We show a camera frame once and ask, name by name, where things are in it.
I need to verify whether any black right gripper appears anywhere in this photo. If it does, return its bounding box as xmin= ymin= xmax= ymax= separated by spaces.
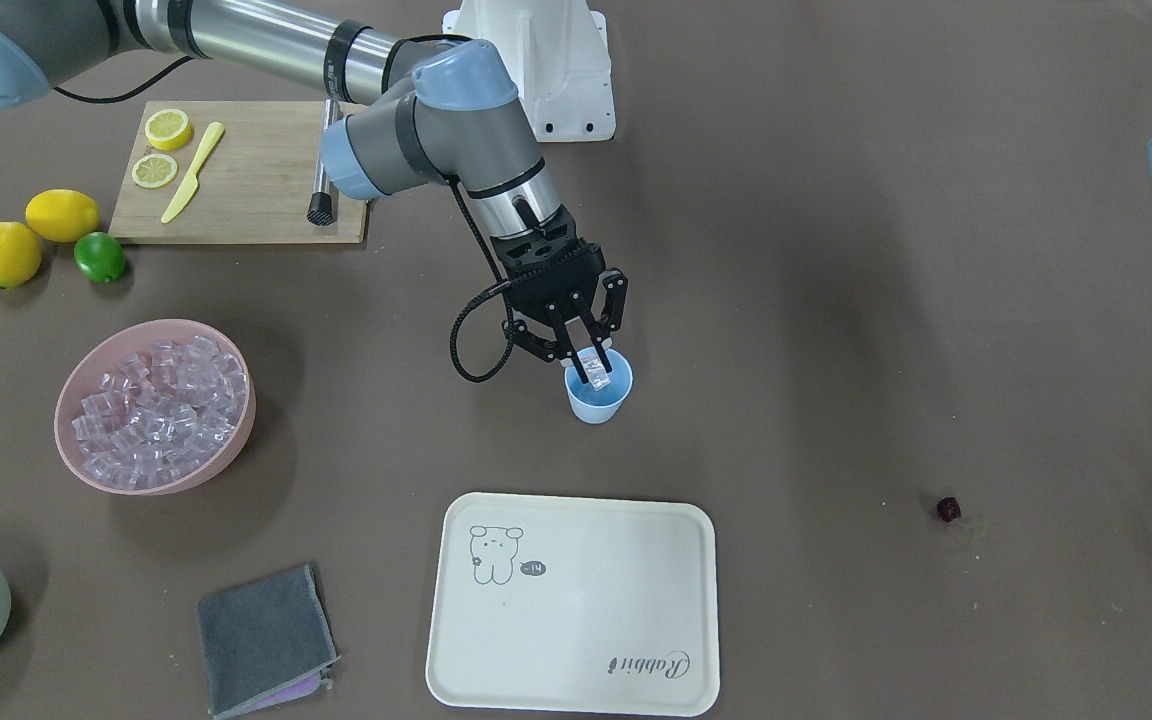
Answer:
xmin=492 ymin=222 xmax=628 ymax=374

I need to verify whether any clear ice cube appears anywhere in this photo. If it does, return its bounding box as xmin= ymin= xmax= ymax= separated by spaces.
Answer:
xmin=577 ymin=347 xmax=612 ymax=392

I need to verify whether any dark red cherry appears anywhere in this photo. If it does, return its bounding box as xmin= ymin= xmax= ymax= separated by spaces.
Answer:
xmin=934 ymin=497 xmax=986 ymax=541

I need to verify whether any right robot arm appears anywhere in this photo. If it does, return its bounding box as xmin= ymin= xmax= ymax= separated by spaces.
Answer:
xmin=0 ymin=1 xmax=628 ymax=381

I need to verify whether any light blue plastic cup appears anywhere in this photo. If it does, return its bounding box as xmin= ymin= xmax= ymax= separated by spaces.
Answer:
xmin=563 ymin=347 xmax=634 ymax=424

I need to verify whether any pink bowl of ice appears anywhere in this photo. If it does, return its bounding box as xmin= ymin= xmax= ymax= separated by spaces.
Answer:
xmin=52 ymin=319 xmax=256 ymax=497

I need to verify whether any cream rabbit serving tray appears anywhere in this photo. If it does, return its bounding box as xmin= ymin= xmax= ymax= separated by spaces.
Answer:
xmin=425 ymin=492 xmax=721 ymax=717

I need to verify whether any steel muddler black tip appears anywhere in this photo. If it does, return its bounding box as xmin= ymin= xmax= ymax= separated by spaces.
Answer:
xmin=306 ymin=98 xmax=343 ymax=227

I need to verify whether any yellow plastic knife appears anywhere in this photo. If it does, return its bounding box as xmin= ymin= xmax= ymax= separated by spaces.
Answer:
xmin=159 ymin=122 xmax=227 ymax=223

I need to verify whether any folded grey cloth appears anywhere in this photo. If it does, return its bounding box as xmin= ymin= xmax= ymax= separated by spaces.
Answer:
xmin=196 ymin=562 xmax=339 ymax=719

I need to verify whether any lemon slice lower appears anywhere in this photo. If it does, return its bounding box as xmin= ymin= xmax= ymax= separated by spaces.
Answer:
xmin=129 ymin=152 xmax=179 ymax=190

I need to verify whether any lemon slice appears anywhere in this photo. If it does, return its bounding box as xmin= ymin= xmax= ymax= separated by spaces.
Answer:
xmin=129 ymin=152 xmax=179 ymax=190
xmin=143 ymin=108 xmax=195 ymax=152

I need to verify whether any lemon slice upper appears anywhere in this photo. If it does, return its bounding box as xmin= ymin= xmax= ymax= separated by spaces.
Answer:
xmin=143 ymin=108 xmax=195 ymax=152

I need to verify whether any green lime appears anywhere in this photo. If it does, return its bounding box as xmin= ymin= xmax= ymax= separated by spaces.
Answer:
xmin=73 ymin=232 xmax=128 ymax=285

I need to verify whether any whole yellow lemon upper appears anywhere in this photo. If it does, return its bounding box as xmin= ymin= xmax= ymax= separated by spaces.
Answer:
xmin=26 ymin=188 xmax=101 ymax=243

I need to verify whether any whole yellow lemon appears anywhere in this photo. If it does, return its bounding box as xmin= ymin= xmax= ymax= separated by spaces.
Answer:
xmin=26 ymin=188 xmax=101 ymax=243
xmin=0 ymin=222 xmax=41 ymax=290

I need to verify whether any whole yellow lemon lower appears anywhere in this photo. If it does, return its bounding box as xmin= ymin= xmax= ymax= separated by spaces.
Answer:
xmin=0 ymin=222 xmax=41 ymax=290

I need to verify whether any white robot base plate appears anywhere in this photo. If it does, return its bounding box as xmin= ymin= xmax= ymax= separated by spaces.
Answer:
xmin=442 ymin=1 xmax=617 ymax=143

